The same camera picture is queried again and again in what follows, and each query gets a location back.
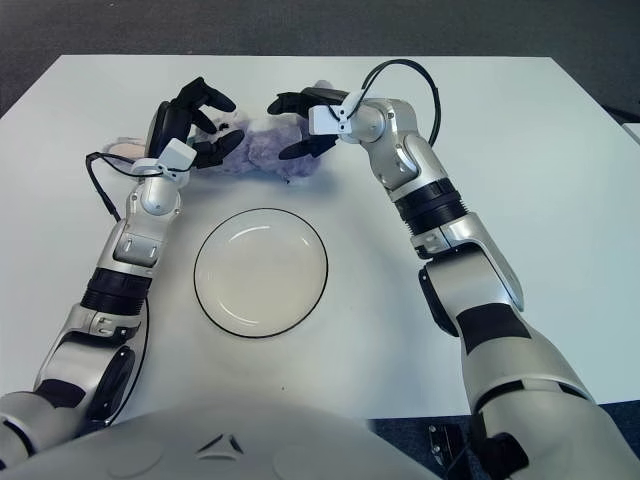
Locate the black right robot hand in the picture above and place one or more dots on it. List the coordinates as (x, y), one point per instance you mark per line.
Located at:
(310, 97)

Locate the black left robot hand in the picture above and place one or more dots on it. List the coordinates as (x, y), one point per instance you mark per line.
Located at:
(167, 125)

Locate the purple plush bunny doll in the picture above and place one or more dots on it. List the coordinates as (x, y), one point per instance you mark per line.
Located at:
(270, 150)

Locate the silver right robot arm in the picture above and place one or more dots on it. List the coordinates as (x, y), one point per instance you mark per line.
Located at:
(450, 240)

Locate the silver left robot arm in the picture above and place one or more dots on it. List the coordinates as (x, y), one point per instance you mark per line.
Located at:
(130, 245)

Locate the white plate with black rim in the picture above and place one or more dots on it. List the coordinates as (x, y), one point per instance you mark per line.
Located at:
(260, 272)

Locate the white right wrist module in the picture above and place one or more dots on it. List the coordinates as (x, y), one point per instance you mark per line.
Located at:
(325, 120)

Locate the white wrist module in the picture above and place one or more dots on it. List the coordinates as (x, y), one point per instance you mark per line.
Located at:
(325, 120)
(176, 156)

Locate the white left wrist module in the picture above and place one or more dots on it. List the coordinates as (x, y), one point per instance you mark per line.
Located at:
(176, 156)

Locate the grey robot torso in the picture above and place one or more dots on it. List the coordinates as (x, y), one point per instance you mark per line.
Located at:
(225, 440)

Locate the black chair base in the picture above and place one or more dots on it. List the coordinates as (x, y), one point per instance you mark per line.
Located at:
(631, 112)

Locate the black metal bracket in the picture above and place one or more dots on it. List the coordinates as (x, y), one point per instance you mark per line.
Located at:
(442, 442)

